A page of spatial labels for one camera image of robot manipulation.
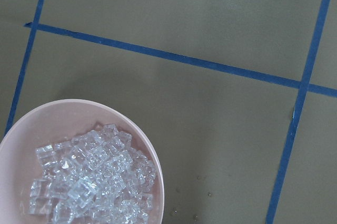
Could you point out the pink bowl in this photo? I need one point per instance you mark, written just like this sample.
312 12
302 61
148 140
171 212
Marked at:
51 123

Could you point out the clear ice cubes pile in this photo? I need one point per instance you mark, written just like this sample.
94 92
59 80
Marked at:
96 177

